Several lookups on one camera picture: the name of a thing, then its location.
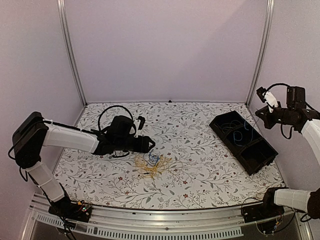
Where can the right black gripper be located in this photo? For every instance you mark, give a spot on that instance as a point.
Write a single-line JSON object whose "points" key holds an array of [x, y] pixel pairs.
{"points": [[265, 117]]}

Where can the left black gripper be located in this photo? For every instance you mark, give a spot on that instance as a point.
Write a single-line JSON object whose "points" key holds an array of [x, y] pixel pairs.
{"points": [[142, 147]]}

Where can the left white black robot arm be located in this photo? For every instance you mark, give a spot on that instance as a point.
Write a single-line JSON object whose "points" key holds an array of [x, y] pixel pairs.
{"points": [[123, 134]]}

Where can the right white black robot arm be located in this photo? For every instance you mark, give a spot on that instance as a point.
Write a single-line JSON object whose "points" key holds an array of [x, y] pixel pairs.
{"points": [[303, 119]]}

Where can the black three-compartment tray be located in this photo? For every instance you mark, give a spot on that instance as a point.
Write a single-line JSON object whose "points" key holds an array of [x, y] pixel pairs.
{"points": [[246, 144]]}

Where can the floral patterned table mat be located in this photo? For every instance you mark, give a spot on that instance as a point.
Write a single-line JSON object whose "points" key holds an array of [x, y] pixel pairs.
{"points": [[189, 167]]}

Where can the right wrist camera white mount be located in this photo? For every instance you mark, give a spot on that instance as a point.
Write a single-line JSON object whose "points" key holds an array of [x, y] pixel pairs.
{"points": [[267, 97]]}

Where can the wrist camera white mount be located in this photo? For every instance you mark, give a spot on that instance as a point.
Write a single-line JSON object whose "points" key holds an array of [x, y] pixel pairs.
{"points": [[267, 97], [139, 124]]}

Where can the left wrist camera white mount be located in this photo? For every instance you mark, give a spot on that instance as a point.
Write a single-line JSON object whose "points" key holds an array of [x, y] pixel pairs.
{"points": [[139, 124]]}

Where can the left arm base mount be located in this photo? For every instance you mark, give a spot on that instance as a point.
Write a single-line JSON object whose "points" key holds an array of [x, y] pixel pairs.
{"points": [[70, 210]]}

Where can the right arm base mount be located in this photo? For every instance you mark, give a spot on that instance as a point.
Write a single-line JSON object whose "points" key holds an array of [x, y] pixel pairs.
{"points": [[262, 211]]}

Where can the right aluminium frame post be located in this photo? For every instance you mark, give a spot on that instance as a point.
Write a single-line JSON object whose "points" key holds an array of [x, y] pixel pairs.
{"points": [[262, 50]]}

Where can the aluminium frame post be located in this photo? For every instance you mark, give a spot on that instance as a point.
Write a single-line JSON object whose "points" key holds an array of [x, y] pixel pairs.
{"points": [[61, 7], [262, 50]]}

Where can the aluminium front rail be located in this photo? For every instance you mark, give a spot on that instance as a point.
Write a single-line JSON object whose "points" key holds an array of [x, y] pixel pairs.
{"points": [[111, 223]]}

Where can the left aluminium frame post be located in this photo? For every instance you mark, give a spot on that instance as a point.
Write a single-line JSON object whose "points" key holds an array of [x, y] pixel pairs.
{"points": [[61, 7]]}

